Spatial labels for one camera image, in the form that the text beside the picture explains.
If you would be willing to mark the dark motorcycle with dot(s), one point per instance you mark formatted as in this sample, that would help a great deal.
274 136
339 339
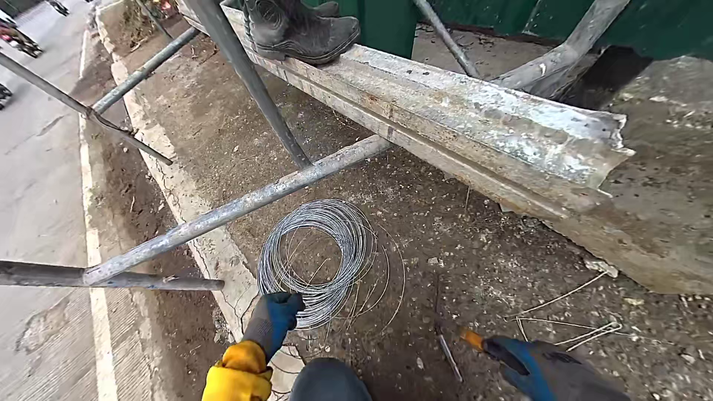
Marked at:
4 96
58 6

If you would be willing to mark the dark grey scaffold pole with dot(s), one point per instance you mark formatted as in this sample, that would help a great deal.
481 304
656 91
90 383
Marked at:
50 274

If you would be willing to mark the person's left forearm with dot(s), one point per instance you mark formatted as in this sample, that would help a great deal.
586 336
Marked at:
238 374

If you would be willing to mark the thin grey scaffold pole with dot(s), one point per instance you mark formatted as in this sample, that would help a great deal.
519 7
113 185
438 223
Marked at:
61 97

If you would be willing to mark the person's legs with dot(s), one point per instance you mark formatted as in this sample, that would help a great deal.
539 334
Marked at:
330 381

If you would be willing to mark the person's left hand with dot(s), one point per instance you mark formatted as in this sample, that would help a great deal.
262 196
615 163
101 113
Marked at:
270 323

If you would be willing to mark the thin dark metal rod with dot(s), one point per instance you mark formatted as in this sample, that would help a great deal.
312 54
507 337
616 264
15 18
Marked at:
449 356

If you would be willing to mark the person's right hand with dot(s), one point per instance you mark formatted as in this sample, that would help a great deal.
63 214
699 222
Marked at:
557 370

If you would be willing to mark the thin grey metal pole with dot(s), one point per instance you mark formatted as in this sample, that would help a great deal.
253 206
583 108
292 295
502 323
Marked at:
448 42

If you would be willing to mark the rusty metal plank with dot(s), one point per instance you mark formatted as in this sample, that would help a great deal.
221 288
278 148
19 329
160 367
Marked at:
445 117

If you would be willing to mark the red motorcycle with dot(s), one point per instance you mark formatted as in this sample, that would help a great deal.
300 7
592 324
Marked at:
19 40

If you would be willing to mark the bluish grey scaffold pole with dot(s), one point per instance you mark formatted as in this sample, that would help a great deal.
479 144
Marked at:
146 69

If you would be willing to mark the pale stone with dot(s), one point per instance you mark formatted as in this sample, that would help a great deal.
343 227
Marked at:
602 268

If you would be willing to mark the person's right fingers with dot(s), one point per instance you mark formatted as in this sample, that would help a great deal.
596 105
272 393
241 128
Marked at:
515 363

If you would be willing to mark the long whitish scaffold pole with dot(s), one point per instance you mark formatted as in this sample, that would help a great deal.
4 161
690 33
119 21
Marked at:
234 210

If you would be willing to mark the person's left fingers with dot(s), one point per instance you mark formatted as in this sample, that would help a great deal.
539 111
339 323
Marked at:
289 306

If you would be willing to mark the thin brown pole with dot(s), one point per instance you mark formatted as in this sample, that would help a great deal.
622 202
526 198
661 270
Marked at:
154 19

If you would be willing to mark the green metal fence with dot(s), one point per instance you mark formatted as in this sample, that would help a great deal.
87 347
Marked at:
387 25

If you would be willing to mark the thick whitish grey pole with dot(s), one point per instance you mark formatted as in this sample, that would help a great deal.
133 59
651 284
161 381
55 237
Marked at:
574 47

